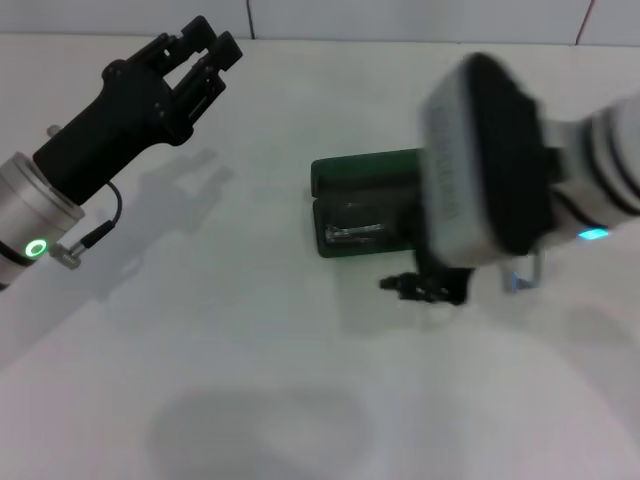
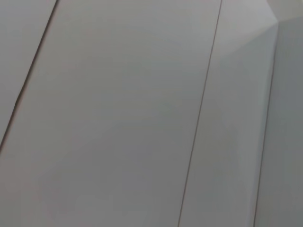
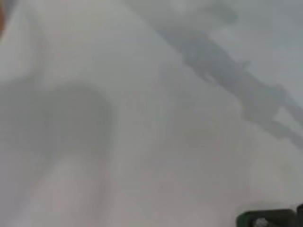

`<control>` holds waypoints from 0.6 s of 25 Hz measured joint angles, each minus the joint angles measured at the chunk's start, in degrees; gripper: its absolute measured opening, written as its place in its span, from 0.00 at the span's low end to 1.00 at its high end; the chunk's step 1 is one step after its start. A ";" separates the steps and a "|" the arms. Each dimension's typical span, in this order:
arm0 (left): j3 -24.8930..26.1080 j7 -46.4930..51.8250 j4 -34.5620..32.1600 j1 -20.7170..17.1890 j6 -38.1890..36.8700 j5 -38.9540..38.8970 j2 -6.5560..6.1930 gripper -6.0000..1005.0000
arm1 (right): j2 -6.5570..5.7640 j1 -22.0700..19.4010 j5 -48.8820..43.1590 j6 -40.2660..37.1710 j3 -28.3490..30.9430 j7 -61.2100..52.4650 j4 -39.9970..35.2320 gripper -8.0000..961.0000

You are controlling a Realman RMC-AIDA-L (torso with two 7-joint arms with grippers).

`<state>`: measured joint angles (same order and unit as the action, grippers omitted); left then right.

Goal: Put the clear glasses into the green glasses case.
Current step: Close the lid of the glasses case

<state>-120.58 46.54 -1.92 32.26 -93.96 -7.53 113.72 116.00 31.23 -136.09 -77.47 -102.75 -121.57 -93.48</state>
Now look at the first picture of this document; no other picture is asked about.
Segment green glasses case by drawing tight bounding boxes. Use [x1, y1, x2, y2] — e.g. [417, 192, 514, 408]
[309, 148, 436, 260]

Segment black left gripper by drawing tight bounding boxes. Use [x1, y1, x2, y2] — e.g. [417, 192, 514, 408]
[31, 14, 246, 207]

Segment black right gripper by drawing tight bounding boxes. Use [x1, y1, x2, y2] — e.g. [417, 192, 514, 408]
[378, 248, 475, 307]

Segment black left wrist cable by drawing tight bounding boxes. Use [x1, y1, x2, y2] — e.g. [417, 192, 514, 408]
[49, 180, 124, 271]

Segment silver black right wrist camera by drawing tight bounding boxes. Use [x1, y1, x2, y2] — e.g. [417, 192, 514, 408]
[417, 52, 564, 267]

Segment clear white glasses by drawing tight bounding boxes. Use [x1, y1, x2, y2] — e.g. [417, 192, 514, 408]
[323, 199, 402, 247]

